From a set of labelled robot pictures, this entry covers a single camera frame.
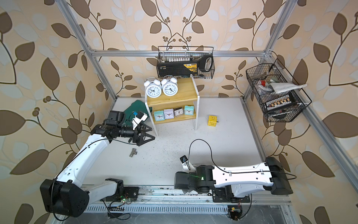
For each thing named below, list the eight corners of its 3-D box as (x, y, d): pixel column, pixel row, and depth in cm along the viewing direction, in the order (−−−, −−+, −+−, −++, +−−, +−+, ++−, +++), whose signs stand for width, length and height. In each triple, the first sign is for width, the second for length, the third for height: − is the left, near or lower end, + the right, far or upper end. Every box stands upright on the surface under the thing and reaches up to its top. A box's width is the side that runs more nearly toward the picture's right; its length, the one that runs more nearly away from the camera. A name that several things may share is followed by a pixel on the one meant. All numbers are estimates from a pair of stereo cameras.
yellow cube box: (208, 126, 104) (209, 122, 100) (207, 120, 108) (208, 115, 104) (216, 126, 104) (218, 122, 100) (215, 120, 108) (216, 115, 104)
